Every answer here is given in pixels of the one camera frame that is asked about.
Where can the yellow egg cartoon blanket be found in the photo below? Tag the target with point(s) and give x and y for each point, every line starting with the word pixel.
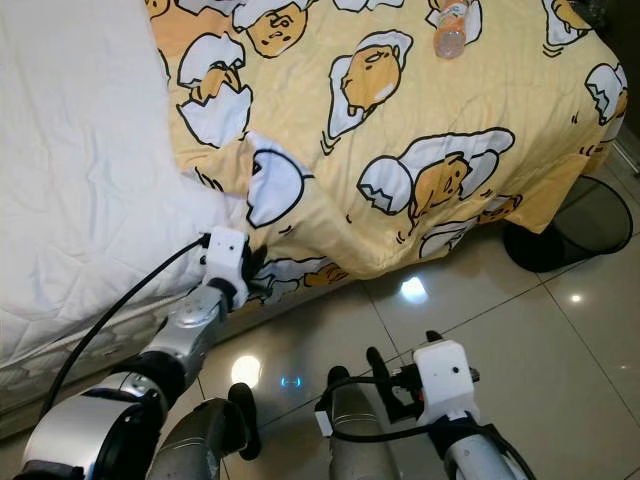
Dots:
pixel 420 130

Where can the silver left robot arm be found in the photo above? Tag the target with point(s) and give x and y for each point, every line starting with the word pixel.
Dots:
pixel 190 335

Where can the grey left robot leg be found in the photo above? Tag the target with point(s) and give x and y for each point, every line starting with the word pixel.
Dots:
pixel 210 440

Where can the round black fan base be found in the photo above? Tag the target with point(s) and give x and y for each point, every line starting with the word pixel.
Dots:
pixel 575 225

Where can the white quilted mattress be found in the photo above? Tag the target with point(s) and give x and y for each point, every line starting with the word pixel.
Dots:
pixel 90 170

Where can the plastic bottle orange label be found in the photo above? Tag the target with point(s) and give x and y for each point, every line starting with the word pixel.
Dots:
pixel 450 28

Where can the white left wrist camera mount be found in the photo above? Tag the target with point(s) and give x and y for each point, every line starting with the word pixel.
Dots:
pixel 224 255

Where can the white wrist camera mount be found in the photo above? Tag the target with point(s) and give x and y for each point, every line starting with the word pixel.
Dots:
pixel 224 255
pixel 448 380

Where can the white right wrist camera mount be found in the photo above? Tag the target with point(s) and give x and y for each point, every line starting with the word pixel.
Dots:
pixel 448 380

